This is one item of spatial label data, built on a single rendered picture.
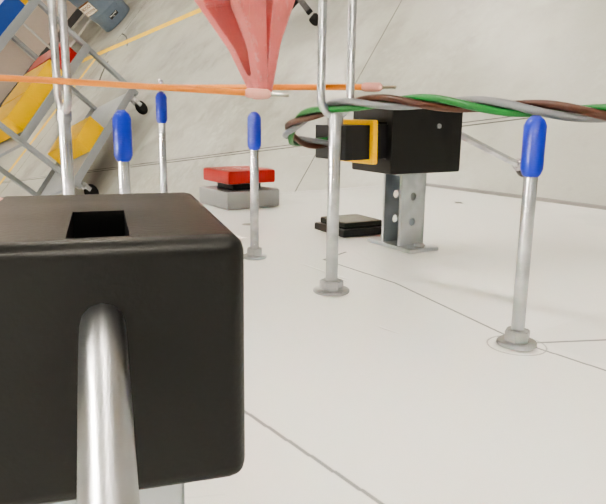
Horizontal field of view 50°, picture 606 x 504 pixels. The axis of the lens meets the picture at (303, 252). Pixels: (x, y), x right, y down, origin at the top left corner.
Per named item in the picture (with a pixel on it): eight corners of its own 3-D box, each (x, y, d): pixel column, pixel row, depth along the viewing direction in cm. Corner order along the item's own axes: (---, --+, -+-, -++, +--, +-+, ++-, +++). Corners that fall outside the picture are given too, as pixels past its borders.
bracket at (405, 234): (438, 250, 42) (443, 172, 41) (409, 254, 41) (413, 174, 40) (394, 238, 46) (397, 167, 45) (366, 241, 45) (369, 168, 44)
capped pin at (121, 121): (114, 300, 30) (104, 109, 28) (147, 298, 30) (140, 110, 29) (111, 309, 29) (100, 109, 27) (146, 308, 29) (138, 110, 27)
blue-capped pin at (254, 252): (271, 258, 39) (271, 111, 37) (248, 261, 38) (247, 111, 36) (260, 253, 40) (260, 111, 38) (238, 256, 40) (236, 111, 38)
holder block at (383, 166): (459, 171, 42) (463, 108, 41) (390, 174, 39) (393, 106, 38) (417, 166, 45) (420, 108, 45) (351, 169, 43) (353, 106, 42)
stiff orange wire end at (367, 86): (393, 91, 39) (394, 81, 39) (149, 91, 45) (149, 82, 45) (398, 92, 40) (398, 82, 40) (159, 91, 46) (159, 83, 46)
